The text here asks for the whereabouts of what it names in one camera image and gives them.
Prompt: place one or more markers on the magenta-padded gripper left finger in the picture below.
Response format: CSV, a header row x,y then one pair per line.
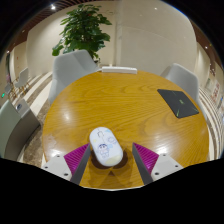
x,y
75,160

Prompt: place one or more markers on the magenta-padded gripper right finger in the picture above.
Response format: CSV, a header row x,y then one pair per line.
x,y
148,159

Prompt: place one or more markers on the white cartoon-print computer mouse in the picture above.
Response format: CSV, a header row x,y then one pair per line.
x,y
106,146

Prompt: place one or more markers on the black mouse pad green lines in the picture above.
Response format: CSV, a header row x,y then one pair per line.
x,y
178,102

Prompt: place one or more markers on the grey shell chair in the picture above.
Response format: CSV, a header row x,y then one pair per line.
x,y
183,80
15,131
68,71

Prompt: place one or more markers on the white power strip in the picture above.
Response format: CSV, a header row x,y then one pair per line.
x,y
119,70

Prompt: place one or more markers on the white chair wooden legs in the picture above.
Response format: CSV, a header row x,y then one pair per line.
x,y
22,78

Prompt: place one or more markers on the green potted plant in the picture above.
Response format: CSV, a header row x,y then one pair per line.
x,y
83,30

